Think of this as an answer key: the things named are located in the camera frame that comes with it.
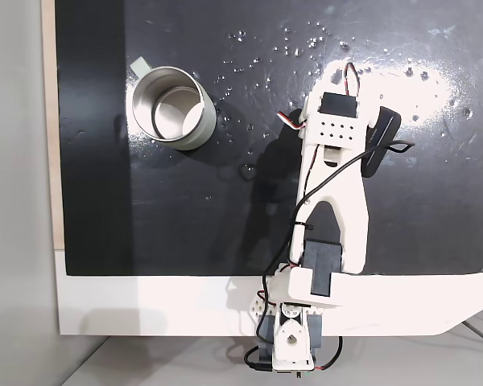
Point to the pale green steel mug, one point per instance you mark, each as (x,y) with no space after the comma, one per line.
(173,108)

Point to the black table mat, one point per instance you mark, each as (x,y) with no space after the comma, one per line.
(185,209)

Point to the black oval camera box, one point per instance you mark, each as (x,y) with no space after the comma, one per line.
(381,136)

